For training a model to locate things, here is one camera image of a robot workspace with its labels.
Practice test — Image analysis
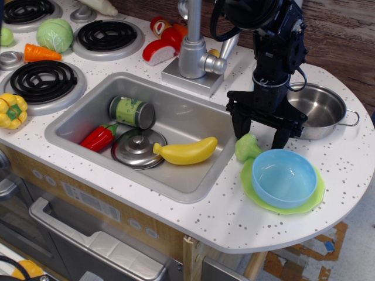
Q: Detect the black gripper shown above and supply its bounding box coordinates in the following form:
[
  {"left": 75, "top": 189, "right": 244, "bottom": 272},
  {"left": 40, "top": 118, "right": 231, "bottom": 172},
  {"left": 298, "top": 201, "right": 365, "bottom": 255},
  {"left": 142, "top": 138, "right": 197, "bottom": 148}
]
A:
[{"left": 226, "top": 74, "right": 308, "bottom": 149}]

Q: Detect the green toy broccoli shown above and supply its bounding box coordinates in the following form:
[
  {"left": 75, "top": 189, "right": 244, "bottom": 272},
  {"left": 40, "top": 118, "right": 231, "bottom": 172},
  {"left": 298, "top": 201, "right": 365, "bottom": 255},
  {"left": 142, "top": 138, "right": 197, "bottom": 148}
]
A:
[{"left": 235, "top": 133, "right": 263, "bottom": 162}]

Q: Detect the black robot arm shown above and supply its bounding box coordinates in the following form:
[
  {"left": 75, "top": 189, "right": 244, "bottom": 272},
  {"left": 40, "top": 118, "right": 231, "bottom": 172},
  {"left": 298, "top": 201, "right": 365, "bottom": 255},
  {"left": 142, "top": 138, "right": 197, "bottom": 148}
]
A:
[{"left": 210, "top": 1, "right": 308, "bottom": 149}]

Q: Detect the stainless steel pan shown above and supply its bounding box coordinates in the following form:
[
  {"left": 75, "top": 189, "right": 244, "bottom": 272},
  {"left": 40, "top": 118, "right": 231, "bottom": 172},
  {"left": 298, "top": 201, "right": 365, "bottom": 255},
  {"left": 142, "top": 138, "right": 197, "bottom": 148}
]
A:
[{"left": 287, "top": 83, "right": 360, "bottom": 141}]

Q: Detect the green plastic plate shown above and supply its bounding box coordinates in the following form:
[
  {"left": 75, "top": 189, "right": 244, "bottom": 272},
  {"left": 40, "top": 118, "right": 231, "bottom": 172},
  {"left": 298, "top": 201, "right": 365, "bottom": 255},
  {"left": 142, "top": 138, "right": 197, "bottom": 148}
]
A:
[{"left": 240, "top": 158, "right": 325, "bottom": 215}]

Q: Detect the light blue plastic bowl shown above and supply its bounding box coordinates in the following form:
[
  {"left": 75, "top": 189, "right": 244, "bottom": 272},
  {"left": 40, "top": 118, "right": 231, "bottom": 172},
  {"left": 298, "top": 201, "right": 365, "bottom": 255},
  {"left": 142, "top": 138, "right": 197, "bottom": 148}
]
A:
[{"left": 251, "top": 149, "right": 318, "bottom": 209}]

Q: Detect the yellow toy banana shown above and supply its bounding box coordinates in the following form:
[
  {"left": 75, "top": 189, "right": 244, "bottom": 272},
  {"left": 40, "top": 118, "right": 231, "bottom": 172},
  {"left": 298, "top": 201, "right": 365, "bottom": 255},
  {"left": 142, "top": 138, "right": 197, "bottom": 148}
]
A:
[{"left": 153, "top": 137, "right": 218, "bottom": 165}]

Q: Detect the silver toy faucet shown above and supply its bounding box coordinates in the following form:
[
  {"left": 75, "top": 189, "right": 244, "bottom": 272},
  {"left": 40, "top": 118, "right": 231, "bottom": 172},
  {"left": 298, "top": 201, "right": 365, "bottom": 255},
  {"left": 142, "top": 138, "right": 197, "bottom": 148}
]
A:
[{"left": 161, "top": 0, "right": 239, "bottom": 97}]

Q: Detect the small yellow toy piece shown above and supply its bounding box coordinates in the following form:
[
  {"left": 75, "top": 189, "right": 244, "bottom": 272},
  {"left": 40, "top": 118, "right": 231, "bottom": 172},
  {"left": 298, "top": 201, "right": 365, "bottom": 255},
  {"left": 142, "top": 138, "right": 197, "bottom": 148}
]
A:
[{"left": 208, "top": 49, "right": 220, "bottom": 58}]

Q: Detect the steel pot lid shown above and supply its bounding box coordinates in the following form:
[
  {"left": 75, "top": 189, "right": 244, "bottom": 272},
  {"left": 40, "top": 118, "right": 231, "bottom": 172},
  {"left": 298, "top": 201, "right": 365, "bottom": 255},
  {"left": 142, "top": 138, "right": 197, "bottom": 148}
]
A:
[{"left": 111, "top": 128, "right": 167, "bottom": 170}]

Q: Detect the red toy ketchup bottle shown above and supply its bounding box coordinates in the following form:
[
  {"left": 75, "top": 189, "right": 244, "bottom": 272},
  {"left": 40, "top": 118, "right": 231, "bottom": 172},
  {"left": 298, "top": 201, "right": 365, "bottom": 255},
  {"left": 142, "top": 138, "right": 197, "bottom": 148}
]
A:
[{"left": 150, "top": 16, "right": 188, "bottom": 52}]

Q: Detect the red white toy sushi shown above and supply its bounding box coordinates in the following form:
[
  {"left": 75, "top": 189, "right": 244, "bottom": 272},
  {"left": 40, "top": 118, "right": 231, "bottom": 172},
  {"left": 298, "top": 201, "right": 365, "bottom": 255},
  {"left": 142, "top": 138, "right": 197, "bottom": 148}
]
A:
[{"left": 142, "top": 40, "right": 179, "bottom": 66}]

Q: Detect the green labelled toy can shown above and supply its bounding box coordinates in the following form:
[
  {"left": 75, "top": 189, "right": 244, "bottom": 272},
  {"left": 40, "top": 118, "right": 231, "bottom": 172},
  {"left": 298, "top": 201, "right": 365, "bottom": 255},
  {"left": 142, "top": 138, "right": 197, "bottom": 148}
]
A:
[{"left": 109, "top": 96, "right": 155, "bottom": 129}]

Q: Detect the red toy chili pepper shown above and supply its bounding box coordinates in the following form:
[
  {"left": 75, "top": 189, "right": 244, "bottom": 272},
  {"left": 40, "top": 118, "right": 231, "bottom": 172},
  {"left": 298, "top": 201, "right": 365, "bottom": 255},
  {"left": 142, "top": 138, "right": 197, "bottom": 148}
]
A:
[{"left": 80, "top": 124, "right": 118, "bottom": 152}]

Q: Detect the silver toy sink basin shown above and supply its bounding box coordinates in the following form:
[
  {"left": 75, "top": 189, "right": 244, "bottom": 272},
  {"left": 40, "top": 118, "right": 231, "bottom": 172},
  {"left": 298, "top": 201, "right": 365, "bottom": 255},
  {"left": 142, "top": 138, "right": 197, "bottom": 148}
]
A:
[{"left": 45, "top": 73, "right": 236, "bottom": 203}]

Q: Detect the middle black stove burner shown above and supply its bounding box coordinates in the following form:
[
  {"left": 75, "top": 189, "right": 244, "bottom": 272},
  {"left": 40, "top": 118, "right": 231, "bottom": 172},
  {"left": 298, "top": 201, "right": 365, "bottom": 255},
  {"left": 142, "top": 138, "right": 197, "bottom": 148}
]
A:
[{"left": 72, "top": 20, "right": 144, "bottom": 61}]

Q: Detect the black stove burner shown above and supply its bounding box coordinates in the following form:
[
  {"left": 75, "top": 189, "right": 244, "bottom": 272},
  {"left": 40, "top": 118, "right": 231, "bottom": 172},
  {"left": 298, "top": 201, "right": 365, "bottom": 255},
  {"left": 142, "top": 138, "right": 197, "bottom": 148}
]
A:
[
  {"left": 1, "top": 60, "right": 87, "bottom": 116},
  {"left": 72, "top": 20, "right": 144, "bottom": 61}
]

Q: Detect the white toy bottle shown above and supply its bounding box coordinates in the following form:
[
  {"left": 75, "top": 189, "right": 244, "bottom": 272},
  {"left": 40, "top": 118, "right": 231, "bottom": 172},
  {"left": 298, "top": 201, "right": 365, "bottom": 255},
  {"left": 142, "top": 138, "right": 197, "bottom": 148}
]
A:
[{"left": 79, "top": 0, "right": 118, "bottom": 16}]

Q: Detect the silver toy oven door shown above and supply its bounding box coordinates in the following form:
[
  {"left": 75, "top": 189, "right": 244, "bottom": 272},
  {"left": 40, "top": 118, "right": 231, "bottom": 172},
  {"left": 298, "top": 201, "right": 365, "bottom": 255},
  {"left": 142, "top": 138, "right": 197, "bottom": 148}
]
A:
[{"left": 29, "top": 197, "right": 183, "bottom": 280}]

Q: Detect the silver stove knob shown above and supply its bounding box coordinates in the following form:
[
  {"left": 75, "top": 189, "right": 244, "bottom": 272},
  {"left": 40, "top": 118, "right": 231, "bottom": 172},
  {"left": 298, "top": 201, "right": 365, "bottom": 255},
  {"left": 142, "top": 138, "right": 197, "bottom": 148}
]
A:
[
  {"left": 1, "top": 51, "right": 25, "bottom": 71},
  {"left": 70, "top": 5, "right": 97, "bottom": 23}
]

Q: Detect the front black stove burner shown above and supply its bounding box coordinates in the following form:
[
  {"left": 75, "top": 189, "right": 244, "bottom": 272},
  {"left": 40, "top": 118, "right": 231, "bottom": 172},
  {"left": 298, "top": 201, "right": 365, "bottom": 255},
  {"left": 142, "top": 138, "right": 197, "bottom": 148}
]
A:
[{"left": 1, "top": 60, "right": 87, "bottom": 116}]

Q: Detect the green toy cabbage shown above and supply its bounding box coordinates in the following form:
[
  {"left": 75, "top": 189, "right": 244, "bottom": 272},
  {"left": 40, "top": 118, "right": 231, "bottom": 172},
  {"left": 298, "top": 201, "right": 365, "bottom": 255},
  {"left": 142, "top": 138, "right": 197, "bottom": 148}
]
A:
[{"left": 36, "top": 18, "right": 74, "bottom": 53}]

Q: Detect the orange toy carrot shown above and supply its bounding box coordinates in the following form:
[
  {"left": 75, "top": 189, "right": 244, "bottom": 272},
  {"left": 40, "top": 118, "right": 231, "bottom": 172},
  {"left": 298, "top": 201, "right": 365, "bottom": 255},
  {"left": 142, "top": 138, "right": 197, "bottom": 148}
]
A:
[{"left": 24, "top": 43, "right": 62, "bottom": 62}]

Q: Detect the yellow toy bell pepper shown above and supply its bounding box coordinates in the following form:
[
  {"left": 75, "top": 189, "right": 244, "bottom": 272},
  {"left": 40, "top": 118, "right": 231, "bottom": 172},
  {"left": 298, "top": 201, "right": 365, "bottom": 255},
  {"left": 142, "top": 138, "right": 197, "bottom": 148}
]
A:
[{"left": 1, "top": 93, "right": 28, "bottom": 129}]

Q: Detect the back left stove burner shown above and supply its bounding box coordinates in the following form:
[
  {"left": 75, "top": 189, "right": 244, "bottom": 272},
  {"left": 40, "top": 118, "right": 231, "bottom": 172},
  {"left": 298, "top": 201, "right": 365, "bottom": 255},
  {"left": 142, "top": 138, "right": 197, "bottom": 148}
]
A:
[{"left": 2, "top": 0, "right": 63, "bottom": 33}]

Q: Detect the yellow toy on floor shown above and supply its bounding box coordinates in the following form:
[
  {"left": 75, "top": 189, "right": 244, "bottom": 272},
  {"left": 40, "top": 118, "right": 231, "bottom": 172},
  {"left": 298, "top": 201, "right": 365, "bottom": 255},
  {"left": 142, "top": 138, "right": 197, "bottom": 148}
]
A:
[{"left": 11, "top": 260, "right": 45, "bottom": 280}]

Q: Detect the light green toy apple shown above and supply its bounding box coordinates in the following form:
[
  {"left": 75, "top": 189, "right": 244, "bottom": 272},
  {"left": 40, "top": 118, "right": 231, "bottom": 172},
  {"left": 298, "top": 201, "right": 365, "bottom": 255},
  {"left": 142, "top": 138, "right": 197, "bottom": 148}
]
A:
[{"left": 1, "top": 27, "right": 14, "bottom": 47}]

